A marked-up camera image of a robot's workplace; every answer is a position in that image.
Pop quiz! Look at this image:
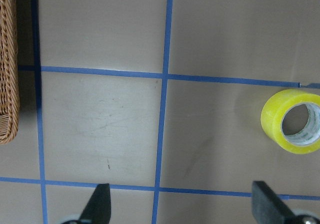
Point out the brown paper table cover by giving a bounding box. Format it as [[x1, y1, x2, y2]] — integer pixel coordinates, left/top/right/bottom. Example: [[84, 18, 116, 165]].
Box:
[[0, 0, 320, 224]]

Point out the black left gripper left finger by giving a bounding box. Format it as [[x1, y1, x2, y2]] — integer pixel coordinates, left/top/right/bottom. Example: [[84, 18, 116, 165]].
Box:
[[77, 184, 112, 224]]

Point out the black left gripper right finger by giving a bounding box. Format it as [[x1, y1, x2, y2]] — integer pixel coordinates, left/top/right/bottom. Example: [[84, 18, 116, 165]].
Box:
[[251, 181, 296, 224]]

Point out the yellow tape roll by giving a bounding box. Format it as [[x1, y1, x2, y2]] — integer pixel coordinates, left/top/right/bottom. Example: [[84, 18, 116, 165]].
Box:
[[260, 89, 320, 155]]

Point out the brown wicker basket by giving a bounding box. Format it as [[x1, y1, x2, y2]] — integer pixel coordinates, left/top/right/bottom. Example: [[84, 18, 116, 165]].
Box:
[[0, 0, 20, 145]]

